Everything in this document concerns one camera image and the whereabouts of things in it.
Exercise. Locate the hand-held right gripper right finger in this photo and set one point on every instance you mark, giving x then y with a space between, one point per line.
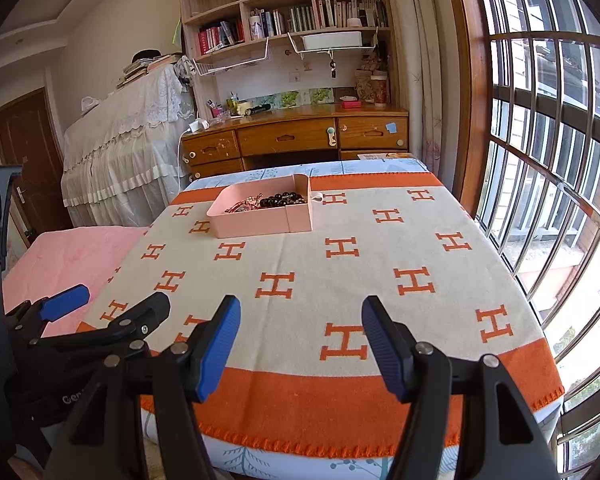
385 345

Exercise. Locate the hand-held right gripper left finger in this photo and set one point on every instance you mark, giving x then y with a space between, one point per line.
215 345

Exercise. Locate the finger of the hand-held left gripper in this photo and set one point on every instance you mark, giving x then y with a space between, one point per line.
65 302
145 310

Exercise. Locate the pink plastic tray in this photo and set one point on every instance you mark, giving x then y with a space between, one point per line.
260 222

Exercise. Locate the gold hair comb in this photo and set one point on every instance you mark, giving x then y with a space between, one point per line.
240 205

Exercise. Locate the pink blanket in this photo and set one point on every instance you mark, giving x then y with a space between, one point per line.
65 260

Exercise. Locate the orange patterned blanket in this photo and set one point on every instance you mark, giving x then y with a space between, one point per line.
305 320

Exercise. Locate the brown wooden door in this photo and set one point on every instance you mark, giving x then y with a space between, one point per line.
30 160

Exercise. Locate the white lace covered furniture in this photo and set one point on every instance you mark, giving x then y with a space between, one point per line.
120 160

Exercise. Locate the small white tape roll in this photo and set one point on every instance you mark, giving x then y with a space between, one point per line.
316 196

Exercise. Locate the white charger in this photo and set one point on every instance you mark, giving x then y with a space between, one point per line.
199 125

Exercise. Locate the wooden desk with drawers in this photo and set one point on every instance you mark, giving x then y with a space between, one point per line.
280 137

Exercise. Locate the cream desk container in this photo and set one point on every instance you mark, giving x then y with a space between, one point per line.
243 107

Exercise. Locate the black flashlight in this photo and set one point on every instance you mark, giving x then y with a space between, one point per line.
258 109

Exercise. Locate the pile of old books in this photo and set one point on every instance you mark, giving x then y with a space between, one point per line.
140 70

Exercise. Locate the small red box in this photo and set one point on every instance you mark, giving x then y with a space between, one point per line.
352 104

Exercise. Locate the window with metal bars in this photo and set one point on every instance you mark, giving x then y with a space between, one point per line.
555 160

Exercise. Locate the red and white cup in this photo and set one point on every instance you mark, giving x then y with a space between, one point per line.
379 90

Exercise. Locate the black hat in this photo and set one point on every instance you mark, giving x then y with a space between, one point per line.
146 54

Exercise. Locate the patterned beige bag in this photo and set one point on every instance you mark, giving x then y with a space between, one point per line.
363 85

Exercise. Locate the pale floral curtain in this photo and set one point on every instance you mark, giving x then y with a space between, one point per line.
420 85

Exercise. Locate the wooden bookshelf hutch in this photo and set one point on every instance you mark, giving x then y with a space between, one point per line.
280 75

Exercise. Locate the hanging keys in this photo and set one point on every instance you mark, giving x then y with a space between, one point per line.
333 69

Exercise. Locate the white rectangular box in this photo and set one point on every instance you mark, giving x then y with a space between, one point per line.
330 40

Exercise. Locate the row of shelf books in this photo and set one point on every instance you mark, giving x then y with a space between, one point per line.
330 15

